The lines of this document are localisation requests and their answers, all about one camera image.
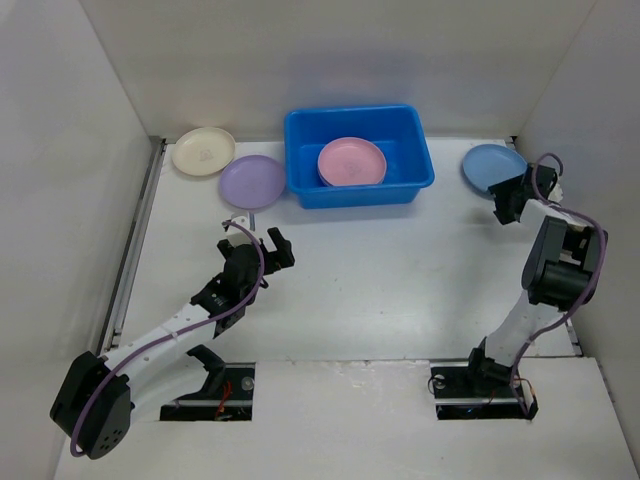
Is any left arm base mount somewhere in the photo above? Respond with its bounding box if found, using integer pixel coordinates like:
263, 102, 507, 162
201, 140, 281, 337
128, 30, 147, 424
159, 363, 256, 422

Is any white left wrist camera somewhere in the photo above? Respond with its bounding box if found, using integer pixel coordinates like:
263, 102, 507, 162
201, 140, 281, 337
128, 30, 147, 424
222, 212, 254, 247

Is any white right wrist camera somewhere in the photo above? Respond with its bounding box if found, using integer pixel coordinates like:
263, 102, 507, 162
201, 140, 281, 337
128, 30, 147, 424
547, 183, 564, 204

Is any blue plate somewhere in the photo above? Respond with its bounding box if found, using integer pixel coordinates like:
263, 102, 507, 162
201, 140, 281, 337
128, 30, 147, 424
461, 144, 528, 197
319, 169, 386, 188

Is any cream plate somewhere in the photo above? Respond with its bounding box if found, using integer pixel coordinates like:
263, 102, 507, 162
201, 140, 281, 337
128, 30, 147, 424
171, 127, 236, 177

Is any pink plate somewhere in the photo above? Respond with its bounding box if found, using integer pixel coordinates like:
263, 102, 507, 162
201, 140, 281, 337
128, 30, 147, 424
317, 137, 387, 174

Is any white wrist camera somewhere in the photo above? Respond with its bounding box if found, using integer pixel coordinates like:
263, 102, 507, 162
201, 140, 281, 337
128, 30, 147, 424
547, 183, 564, 204
222, 212, 254, 247

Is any small purple plate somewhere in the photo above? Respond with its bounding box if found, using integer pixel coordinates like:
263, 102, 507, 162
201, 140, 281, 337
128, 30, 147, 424
218, 155, 286, 210

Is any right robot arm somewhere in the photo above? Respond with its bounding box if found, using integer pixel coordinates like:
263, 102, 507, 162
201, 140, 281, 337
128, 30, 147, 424
463, 165, 608, 395

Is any blue plastic bin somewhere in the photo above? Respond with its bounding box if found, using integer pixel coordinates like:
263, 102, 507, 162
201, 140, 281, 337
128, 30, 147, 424
284, 104, 435, 209

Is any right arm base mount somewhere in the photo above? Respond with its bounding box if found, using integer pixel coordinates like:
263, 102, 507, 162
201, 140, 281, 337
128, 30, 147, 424
427, 361, 539, 421

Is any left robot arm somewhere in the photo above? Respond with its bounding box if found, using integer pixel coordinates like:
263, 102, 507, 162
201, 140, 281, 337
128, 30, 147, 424
50, 221, 295, 460

